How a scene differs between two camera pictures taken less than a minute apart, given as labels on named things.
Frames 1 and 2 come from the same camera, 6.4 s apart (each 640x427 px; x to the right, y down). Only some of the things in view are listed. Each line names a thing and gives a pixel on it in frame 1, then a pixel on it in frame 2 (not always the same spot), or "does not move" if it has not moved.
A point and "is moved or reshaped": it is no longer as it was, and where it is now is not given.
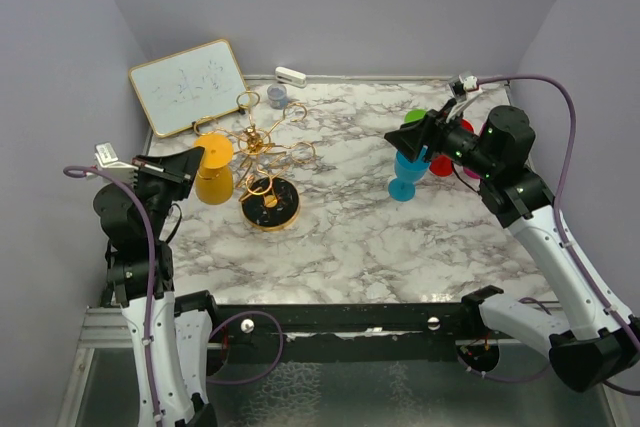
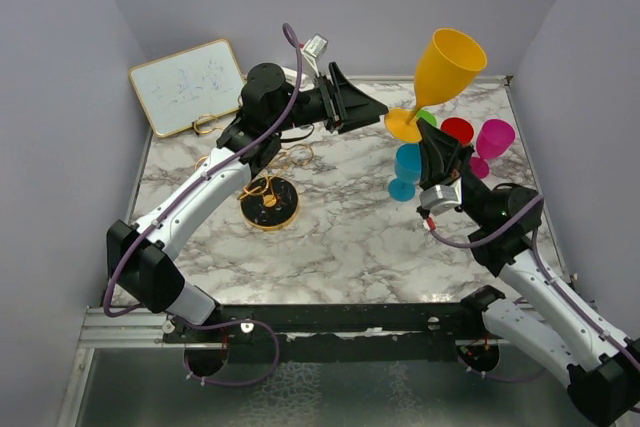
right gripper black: [411, 137] → [443, 158]
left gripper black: [179, 168] → [348, 106]
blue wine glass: [408, 172] does not move
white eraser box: [288, 75] does not move
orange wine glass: [215, 180] is moved or reshaped
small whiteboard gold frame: [184, 89] does not move
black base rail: [341, 332] does not move
